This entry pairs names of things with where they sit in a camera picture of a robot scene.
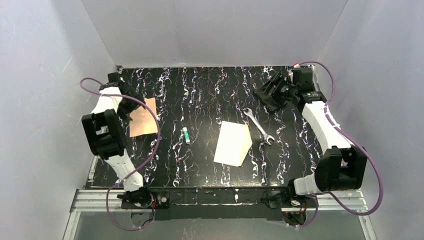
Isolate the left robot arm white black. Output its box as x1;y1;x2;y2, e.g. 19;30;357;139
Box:
81;72;152;207

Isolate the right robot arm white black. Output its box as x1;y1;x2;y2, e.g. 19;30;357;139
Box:
280;64;368;197

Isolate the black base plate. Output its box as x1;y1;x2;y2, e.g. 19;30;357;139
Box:
117;187;317;222

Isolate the aluminium front rail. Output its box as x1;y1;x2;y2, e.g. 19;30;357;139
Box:
71;188;368;212

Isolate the brown letter paper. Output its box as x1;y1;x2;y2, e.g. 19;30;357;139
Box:
129;106;158;138

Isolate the black flat box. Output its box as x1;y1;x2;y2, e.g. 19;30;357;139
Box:
253;72;286;113

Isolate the silver wrench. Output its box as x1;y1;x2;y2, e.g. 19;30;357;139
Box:
242;107;275;145

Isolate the cream envelope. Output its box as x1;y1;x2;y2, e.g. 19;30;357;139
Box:
213;121;253;167

